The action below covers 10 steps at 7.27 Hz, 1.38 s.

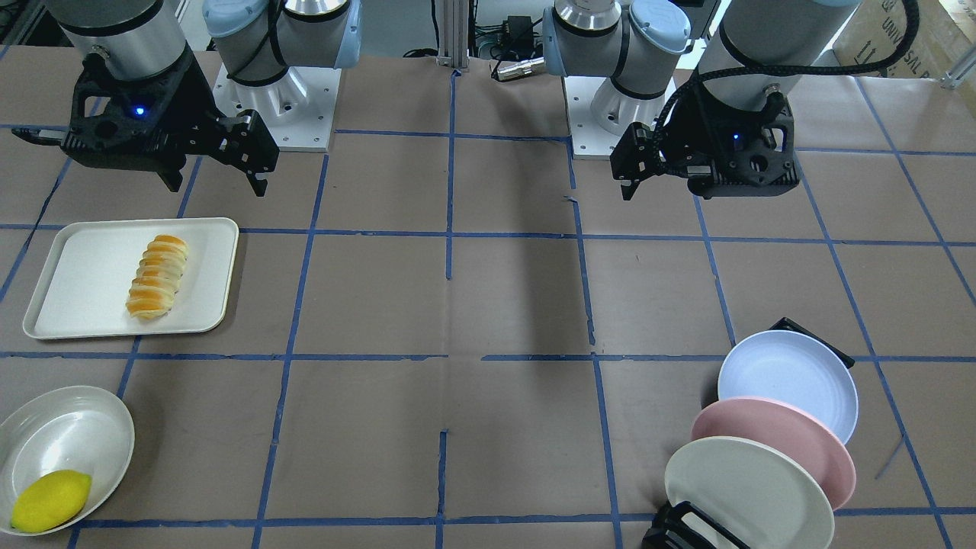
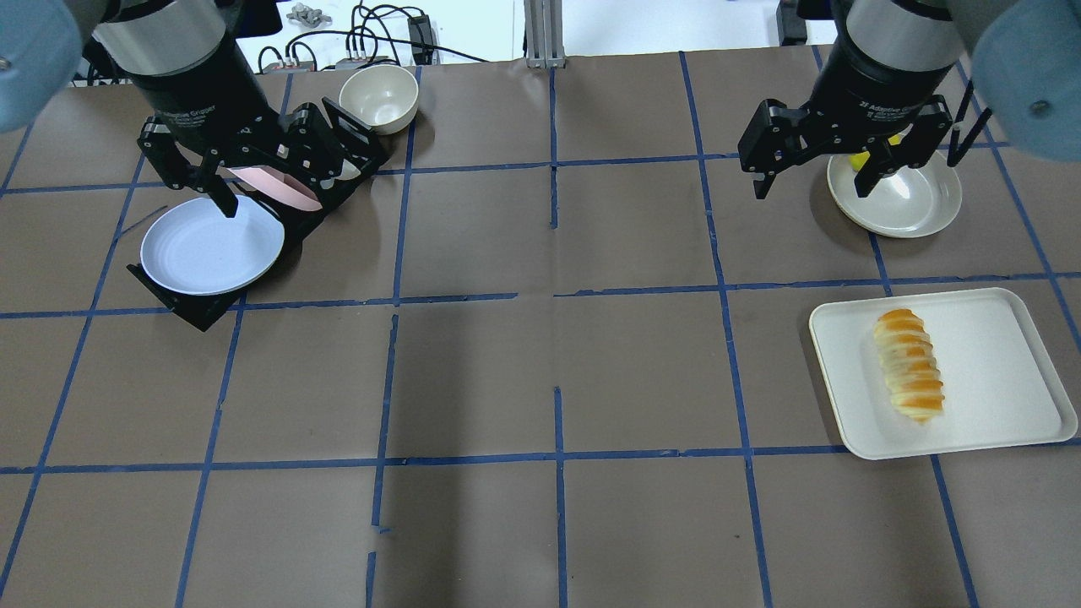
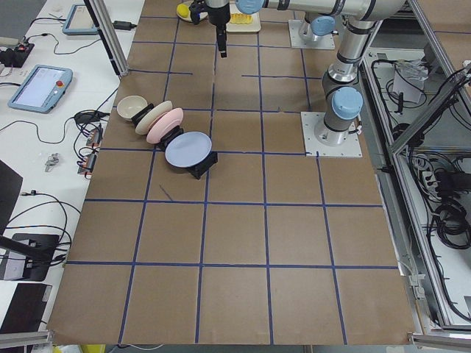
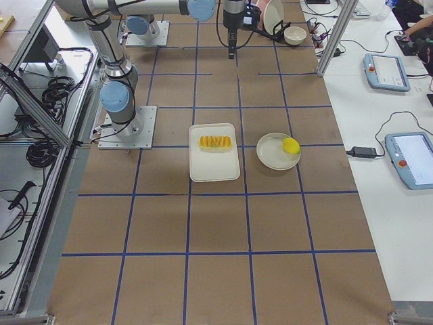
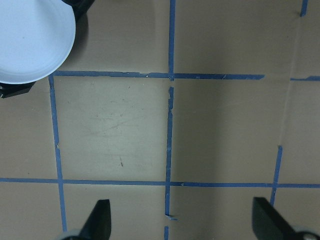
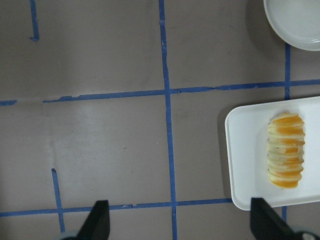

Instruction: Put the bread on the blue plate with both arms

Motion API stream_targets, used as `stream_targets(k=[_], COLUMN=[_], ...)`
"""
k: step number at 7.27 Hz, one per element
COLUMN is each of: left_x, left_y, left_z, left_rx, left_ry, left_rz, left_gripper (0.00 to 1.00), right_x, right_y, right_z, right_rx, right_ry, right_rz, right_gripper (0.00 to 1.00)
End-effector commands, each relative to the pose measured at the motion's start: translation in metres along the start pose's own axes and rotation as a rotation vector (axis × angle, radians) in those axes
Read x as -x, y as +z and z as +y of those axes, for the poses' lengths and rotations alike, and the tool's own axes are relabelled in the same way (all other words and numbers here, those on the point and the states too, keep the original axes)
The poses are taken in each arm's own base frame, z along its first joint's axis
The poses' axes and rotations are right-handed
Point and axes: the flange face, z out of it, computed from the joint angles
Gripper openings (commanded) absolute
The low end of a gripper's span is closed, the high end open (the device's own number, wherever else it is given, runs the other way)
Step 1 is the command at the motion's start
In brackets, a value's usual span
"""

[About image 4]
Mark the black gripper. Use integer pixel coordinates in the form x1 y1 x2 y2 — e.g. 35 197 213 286
223 0 261 60

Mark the orange striped bread roll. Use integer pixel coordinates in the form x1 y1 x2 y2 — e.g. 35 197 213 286
198 135 232 150

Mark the pink plate in rack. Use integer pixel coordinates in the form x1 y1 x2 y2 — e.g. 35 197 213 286
256 0 269 15

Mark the beige plate in rack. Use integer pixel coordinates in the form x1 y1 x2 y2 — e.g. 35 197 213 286
263 0 284 35

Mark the cream round plate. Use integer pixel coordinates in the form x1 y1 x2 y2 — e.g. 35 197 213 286
256 133 300 171

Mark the black dish rack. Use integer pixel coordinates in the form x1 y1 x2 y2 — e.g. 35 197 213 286
252 20 292 43

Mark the cream bowl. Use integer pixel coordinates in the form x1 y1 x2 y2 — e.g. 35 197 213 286
283 26 307 46

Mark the yellow lemon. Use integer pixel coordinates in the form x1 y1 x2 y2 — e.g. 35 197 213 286
281 137 300 154

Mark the white rectangular tray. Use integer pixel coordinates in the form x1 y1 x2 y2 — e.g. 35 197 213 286
189 123 240 183

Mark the upper blue teach pendant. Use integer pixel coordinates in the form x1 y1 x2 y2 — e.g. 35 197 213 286
363 53 411 92

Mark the blue teach pendant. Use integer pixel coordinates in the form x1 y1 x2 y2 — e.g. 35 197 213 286
385 132 432 190
363 53 411 92

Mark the black power adapter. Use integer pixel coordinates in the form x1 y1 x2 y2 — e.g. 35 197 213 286
346 146 377 158

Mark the lower blue teach pendant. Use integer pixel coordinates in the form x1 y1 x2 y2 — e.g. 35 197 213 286
385 132 432 190

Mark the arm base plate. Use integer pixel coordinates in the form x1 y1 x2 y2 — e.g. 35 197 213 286
97 106 157 150
125 16 170 47

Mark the aluminium frame post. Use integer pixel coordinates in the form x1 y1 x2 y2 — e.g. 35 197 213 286
317 0 357 77

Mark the black coiled cable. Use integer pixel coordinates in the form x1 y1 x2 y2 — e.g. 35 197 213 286
26 139 55 169

